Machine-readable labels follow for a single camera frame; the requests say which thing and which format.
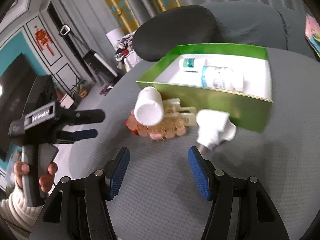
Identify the amber translucent hair claw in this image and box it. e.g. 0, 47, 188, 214
137, 118, 187, 141

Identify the white bottle blue label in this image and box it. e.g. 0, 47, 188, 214
201, 66, 245, 93

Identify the white bottle green label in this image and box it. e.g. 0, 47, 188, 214
178, 58, 207, 73

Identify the plain white pill bottle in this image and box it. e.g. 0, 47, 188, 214
134, 86, 164, 126

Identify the white sleeved left forearm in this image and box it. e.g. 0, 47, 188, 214
1, 184, 43, 239

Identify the person's left hand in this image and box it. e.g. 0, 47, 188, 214
13, 160, 59, 194

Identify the potted plant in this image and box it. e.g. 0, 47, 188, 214
71, 79, 91, 100

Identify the pink orange-capped tube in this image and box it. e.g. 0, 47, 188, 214
125, 110, 138, 134

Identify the white plug adapter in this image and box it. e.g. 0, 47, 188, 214
196, 109, 237, 154

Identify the black television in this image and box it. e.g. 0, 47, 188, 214
0, 54, 37, 160

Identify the upright vacuum cleaner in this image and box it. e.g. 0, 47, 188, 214
59, 24, 120, 83

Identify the cream plastic hair clip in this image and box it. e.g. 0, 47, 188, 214
162, 98, 197, 126

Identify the green cardboard box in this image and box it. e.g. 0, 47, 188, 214
136, 43, 273, 132

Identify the pile of clothes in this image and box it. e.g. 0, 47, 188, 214
106, 27, 142, 72

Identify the red chinese knot decoration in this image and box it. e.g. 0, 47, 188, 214
34, 25, 55, 56

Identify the black round cushion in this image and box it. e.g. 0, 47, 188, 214
132, 5, 217, 62

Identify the colourful cartoon cloth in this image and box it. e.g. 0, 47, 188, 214
305, 14, 320, 56

